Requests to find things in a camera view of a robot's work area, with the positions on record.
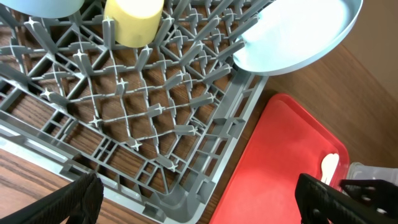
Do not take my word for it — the white plastic spoon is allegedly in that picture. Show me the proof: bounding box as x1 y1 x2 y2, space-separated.
320 153 340 185

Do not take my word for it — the light blue round plate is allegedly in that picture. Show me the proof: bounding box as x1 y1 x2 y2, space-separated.
233 0 363 76

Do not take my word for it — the clear plastic waste bin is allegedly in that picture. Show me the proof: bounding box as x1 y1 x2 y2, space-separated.
346 162 397 185

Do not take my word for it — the grey plastic dishwasher rack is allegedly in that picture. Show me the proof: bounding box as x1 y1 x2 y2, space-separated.
1 1 269 223

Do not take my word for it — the yellow plastic cup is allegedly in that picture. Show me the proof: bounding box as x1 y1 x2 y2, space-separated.
104 0 164 48

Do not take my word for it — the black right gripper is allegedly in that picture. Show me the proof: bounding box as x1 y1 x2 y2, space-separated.
339 179 397 218

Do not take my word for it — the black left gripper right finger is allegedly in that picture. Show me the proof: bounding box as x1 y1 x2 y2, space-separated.
295 174 397 224

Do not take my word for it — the red plastic serving tray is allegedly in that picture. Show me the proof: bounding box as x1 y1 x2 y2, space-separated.
210 93 350 224

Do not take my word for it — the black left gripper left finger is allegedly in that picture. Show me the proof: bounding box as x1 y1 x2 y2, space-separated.
1 173 104 224

